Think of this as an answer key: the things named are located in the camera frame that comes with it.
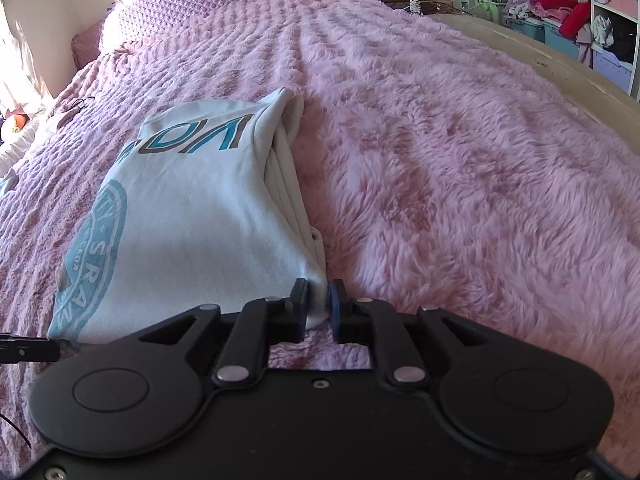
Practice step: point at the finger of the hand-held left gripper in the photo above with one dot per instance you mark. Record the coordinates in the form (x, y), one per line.
(30, 349)

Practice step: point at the white rumpled duvet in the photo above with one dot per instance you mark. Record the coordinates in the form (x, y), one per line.
(12, 155)

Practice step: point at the red plush clothes pile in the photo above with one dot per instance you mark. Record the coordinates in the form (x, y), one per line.
(565, 5)

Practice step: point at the teal storage bin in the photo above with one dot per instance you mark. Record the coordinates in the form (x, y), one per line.
(525, 30)
(562, 42)

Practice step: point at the white shelf unit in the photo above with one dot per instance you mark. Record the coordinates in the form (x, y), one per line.
(617, 0)

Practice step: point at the small pink pillow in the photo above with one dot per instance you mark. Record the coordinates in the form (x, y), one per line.
(87, 42)

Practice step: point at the cream bed frame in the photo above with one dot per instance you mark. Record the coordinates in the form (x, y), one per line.
(540, 60)

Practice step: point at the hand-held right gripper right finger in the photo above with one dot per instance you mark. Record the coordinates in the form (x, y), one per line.
(334, 310)

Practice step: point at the pale printed t-shirt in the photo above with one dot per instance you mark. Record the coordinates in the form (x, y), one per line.
(200, 220)

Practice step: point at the pink fluffy blanket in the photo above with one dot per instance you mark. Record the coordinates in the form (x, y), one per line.
(450, 160)

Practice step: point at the pink curtain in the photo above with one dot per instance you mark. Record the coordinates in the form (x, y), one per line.
(20, 70)

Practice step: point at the orange plush toy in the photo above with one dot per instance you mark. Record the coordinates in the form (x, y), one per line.
(17, 122)

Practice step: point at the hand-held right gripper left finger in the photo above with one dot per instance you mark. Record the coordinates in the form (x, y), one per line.
(300, 310)

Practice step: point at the lilac storage bin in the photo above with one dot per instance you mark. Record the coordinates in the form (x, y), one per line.
(612, 72)

